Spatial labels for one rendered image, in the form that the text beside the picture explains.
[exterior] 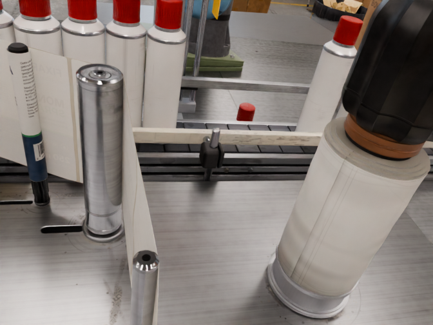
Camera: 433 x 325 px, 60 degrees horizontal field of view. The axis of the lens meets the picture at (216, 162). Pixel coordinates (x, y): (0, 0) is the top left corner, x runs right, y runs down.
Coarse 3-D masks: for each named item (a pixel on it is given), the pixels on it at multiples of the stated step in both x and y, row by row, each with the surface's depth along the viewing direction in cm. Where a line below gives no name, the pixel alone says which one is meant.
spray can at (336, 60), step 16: (336, 32) 54; (352, 32) 53; (336, 48) 54; (352, 48) 55; (320, 64) 57; (336, 64) 55; (320, 80) 57; (336, 80) 56; (320, 96) 58; (336, 96) 58; (304, 112) 62; (320, 112) 60; (304, 128) 62; (320, 128) 61
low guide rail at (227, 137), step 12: (144, 132) 52; (156, 132) 53; (168, 132) 53; (180, 132) 54; (192, 132) 54; (204, 132) 55; (228, 132) 56; (240, 132) 56; (252, 132) 57; (264, 132) 57; (276, 132) 58; (288, 132) 59; (300, 132) 59; (312, 132) 60; (252, 144) 58; (264, 144) 58; (276, 144) 59; (288, 144) 59; (300, 144) 60; (312, 144) 60; (432, 144) 66
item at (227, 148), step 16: (192, 128) 62; (208, 128) 62; (224, 128) 63; (240, 128) 64; (256, 128) 65; (272, 128) 66; (288, 128) 67; (144, 144) 56; (160, 144) 56; (176, 144) 57; (192, 144) 58; (224, 144) 59; (240, 144) 60
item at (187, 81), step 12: (192, 84) 58; (204, 84) 58; (216, 84) 59; (228, 84) 59; (240, 84) 60; (252, 84) 60; (264, 84) 60; (276, 84) 61; (288, 84) 62; (300, 84) 63
